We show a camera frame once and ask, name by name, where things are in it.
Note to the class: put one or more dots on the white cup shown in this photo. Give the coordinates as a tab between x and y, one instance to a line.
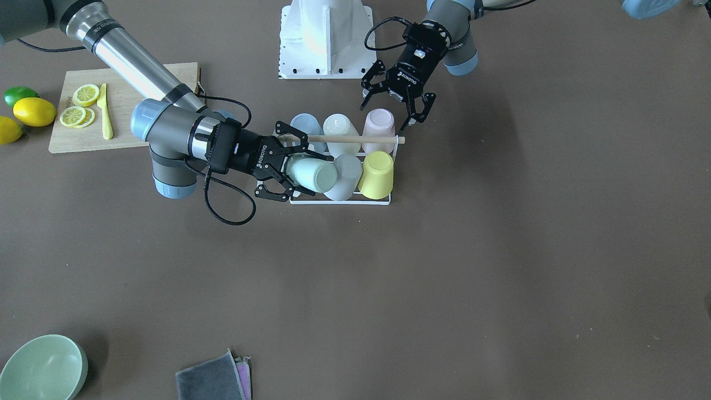
338	125

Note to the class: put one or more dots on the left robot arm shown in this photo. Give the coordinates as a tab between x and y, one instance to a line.
506	76

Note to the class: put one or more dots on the lemon slice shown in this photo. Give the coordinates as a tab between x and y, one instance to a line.
86	95
77	117

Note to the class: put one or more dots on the yellow lemon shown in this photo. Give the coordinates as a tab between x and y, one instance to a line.
10	130
34	112

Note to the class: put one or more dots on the white wire cup holder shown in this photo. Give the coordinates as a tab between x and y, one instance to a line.
357	198

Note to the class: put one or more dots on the upper lemon slice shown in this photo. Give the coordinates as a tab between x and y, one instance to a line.
86	95

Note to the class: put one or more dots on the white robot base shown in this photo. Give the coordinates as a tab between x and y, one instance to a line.
325	40

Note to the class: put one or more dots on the grey cup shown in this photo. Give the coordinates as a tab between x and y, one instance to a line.
348	173

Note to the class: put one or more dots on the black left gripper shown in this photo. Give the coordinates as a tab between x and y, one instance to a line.
410	63

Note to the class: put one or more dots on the yellow cup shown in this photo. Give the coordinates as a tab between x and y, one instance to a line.
377	178

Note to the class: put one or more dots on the yellow plastic knife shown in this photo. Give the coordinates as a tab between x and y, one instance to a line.
102	104

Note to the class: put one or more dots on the green cup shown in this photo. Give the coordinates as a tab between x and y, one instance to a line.
314	174

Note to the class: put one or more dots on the pink cup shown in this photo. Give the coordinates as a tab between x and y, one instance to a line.
379	123

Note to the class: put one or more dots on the wooden cutting board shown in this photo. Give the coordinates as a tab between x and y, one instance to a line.
122	99

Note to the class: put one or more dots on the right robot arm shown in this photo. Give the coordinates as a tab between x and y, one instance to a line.
187	140

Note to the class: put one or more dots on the green bowl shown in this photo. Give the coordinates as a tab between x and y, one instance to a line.
51	366

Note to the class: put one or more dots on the grey folded cloth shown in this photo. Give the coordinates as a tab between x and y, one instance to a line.
224	377

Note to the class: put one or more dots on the green lime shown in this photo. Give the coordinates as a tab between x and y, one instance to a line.
17	93

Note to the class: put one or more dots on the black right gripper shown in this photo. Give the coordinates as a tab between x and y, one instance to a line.
254	156

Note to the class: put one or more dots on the lower lemon slice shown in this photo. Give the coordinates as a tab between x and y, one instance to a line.
77	117

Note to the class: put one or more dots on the light blue cup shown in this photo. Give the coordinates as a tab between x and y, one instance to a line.
309	124

